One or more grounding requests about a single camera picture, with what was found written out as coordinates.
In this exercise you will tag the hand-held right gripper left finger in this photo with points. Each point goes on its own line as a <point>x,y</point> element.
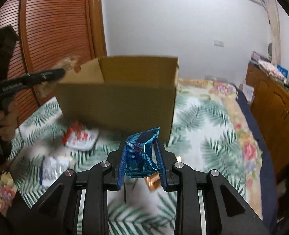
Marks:
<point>122,166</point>

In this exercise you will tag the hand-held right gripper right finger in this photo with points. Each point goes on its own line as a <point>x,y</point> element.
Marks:
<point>159,164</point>

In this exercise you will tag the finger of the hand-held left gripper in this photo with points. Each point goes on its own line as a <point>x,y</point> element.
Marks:
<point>34,78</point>

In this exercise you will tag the blue foil snack packet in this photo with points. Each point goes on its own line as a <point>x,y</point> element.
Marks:
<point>140,151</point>

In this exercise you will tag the clear beige snack packet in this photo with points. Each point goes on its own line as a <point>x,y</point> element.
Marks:
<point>66,62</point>

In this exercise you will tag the brown cardboard box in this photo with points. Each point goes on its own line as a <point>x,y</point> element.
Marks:
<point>117,102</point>

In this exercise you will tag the person's left hand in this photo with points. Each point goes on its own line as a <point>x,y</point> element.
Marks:
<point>8,124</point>

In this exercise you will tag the gold wrapped brown candy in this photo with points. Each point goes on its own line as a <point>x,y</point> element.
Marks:
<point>152,183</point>

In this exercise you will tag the red and white snack packet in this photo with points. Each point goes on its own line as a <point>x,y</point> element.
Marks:
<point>80,137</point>

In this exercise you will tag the leaf print blanket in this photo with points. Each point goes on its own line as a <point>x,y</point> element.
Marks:
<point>203,132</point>

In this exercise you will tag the brown slatted wooden wardrobe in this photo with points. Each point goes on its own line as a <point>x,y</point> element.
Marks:
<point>54,24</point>

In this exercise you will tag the silver packet with blue labels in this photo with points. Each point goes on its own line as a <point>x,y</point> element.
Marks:
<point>54,170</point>

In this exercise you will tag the white paper bag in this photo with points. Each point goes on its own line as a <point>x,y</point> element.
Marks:
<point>247,93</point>

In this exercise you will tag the wooden sideboard cabinet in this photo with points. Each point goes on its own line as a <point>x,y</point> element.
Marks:
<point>276,112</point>

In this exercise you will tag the folded floral cloth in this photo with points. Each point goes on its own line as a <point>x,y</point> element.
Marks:
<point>269,68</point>

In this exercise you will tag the purple patterned box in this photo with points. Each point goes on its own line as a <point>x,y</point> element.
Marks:
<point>259,56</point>

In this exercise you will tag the blue carton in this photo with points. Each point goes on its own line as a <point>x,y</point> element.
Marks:
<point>282,71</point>

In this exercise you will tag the cream patterned curtain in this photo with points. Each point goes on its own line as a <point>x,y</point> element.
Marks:
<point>274,29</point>

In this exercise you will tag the white wall switch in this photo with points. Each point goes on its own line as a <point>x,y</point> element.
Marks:
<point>219,43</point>

